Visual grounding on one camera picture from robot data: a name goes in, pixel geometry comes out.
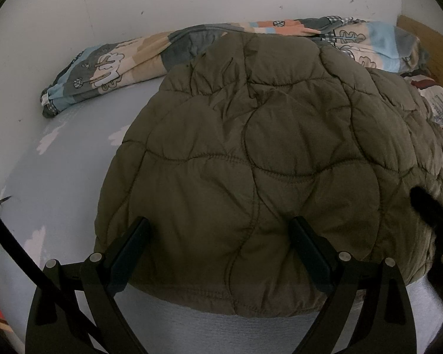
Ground olive quilted hooded jacket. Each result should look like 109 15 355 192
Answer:
93 31 443 318

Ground black cable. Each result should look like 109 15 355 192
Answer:
0 198 100 340

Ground red and white patterned cloth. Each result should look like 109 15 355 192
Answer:
400 69 443 125

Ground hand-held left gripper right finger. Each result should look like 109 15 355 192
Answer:
291 216 418 354

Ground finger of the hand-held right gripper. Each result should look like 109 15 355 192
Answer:
409 186 443 266

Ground patterned tree print duvet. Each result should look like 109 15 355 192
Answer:
40 15 429 119

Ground wooden headboard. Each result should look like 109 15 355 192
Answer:
396 15 443 101

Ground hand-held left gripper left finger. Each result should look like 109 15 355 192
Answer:
25 216 150 354

